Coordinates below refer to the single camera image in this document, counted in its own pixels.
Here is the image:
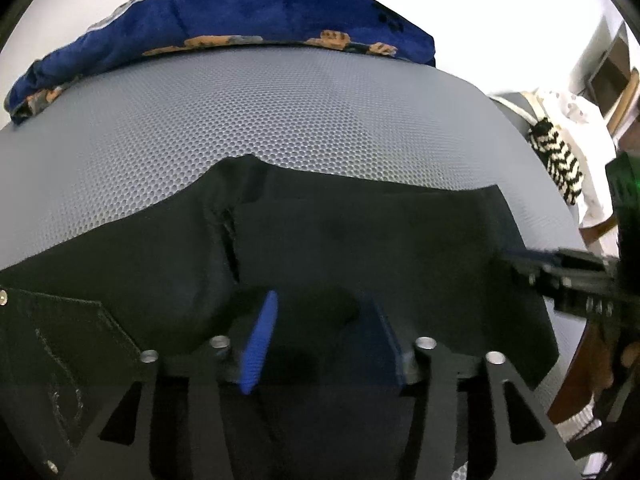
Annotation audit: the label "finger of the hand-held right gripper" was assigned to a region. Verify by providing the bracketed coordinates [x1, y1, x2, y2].
[501, 247, 608, 269]
[512, 264, 621, 321]

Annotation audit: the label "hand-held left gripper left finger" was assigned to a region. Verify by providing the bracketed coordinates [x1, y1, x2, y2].
[62, 290, 281, 480]

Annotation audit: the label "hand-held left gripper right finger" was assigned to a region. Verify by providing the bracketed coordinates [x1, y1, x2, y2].
[360, 301, 583, 480]

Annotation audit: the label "black pants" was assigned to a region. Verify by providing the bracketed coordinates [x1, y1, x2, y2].
[0, 154, 560, 480]

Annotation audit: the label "person's right hand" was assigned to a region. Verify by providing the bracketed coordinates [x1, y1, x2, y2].
[575, 317, 632, 401]

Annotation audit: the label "black and white striped knit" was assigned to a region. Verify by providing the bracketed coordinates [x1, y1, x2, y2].
[527, 117, 586, 206]

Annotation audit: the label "white cloth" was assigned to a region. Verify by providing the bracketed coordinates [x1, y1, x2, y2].
[520, 89, 621, 256]

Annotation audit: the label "wooden framed cabinet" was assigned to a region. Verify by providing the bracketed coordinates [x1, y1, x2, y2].
[582, 17, 640, 138]

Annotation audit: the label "grey mesh mattress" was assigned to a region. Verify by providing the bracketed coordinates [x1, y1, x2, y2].
[0, 49, 588, 480]

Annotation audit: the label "blue blanket with orange print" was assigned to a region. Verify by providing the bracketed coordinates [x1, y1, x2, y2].
[4, 0, 437, 126]

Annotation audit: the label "white cord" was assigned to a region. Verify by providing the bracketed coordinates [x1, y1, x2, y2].
[489, 92, 543, 126]

